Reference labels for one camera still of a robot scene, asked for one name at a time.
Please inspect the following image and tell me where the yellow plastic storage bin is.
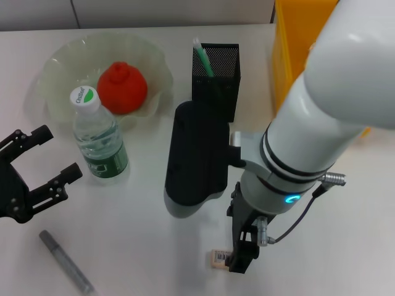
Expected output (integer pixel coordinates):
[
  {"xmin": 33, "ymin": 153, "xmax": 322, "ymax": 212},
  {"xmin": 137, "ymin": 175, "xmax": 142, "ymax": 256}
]
[{"xmin": 271, "ymin": 0, "xmax": 373, "ymax": 138}]

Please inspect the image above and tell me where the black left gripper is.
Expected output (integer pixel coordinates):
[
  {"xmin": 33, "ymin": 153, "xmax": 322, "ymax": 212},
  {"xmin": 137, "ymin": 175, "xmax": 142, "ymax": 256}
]
[{"xmin": 0, "ymin": 125, "xmax": 83, "ymax": 224}]

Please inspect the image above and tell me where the grey marker pen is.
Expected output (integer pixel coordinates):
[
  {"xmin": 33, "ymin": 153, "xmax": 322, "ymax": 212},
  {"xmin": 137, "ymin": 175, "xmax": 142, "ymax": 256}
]
[{"xmin": 38, "ymin": 230, "xmax": 95, "ymax": 295}]

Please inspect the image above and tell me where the black mesh pen holder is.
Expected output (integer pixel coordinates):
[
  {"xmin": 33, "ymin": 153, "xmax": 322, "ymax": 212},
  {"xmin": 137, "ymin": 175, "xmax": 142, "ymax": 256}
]
[{"xmin": 191, "ymin": 43, "xmax": 241, "ymax": 123}]

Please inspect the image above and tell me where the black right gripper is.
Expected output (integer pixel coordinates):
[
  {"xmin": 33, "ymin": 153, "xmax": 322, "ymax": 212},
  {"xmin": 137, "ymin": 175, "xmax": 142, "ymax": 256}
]
[{"xmin": 227, "ymin": 181, "xmax": 260, "ymax": 274}]

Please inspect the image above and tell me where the green and white pen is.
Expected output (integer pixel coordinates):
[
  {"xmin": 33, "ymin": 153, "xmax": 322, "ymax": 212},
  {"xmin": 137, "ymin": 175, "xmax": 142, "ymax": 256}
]
[{"xmin": 193, "ymin": 37, "xmax": 216, "ymax": 78}]

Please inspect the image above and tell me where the translucent green wavy fruit plate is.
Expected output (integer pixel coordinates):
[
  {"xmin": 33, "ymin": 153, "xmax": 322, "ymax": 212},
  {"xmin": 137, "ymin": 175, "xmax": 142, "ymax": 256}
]
[{"xmin": 36, "ymin": 32, "xmax": 173, "ymax": 124}]

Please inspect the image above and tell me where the orange fruit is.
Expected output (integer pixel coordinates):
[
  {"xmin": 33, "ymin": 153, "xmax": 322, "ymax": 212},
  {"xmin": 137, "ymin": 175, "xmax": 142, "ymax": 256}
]
[{"xmin": 96, "ymin": 61, "xmax": 148, "ymax": 115}]

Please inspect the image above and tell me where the right arm cable with connector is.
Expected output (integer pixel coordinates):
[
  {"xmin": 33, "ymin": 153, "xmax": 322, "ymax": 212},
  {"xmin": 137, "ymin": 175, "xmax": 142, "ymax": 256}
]
[{"xmin": 257, "ymin": 173, "xmax": 347, "ymax": 247}]

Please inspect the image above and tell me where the clear green-label water bottle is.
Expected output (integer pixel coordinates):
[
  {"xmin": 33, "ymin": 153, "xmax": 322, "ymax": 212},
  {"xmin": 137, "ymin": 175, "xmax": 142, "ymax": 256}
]
[{"xmin": 69, "ymin": 86, "xmax": 130, "ymax": 180}]

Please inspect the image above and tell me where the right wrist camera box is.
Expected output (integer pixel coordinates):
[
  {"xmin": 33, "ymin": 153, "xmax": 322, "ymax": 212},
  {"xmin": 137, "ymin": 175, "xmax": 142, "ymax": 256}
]
[{"xmin": 164, "ymin": 100, "xmax": 247, "ymax": 219}]

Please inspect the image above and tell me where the beige eraser with barcode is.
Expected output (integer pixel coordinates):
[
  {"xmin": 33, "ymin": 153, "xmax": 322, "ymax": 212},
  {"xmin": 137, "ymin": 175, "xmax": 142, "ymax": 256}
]
[{"xmin": 206, "ymin": 249, "xmax": 232, "ymax": 271}]

